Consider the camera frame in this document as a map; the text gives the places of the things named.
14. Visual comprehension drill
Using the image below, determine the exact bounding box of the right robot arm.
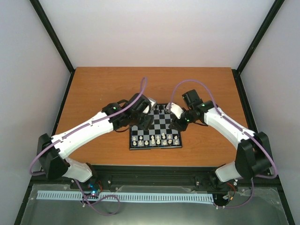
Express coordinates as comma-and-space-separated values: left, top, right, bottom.
166, 90, 274, 186

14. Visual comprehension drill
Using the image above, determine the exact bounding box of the black aluminium rail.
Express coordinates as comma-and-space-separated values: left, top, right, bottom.
30, 164, 249, 194

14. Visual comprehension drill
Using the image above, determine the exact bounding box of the right black frame post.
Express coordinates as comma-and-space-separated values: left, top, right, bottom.
235, 0, 285, 72

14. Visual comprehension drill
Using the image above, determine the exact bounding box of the black frame post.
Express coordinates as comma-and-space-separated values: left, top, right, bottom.
29, 0, 75, 71
235, 0, 285, 72

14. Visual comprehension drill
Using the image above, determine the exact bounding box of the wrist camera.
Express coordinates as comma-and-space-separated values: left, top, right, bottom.
147, 98, 157, 111
166, 102, 184, 119

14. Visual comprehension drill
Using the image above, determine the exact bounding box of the electronics board green led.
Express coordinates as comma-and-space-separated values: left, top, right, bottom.
89, 184, 103, 196

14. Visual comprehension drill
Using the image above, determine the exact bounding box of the light blue cable duct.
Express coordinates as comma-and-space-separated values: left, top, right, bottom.
36, 190, 214, 204

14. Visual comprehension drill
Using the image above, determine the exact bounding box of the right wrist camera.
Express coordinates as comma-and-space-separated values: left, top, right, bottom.
166, 102, 184, 119

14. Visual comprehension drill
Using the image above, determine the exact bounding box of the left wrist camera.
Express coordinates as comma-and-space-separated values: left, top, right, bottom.
147, 98, 157, 111

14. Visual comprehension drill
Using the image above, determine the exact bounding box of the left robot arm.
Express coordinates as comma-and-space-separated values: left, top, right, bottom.
37, 93, 156, 189

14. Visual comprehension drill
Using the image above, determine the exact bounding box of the left black frame post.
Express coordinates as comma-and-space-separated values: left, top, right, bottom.
29, 0, 75, 71

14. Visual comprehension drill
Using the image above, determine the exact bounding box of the black magnetic chess board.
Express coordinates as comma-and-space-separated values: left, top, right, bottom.
129, 104, 183, 150

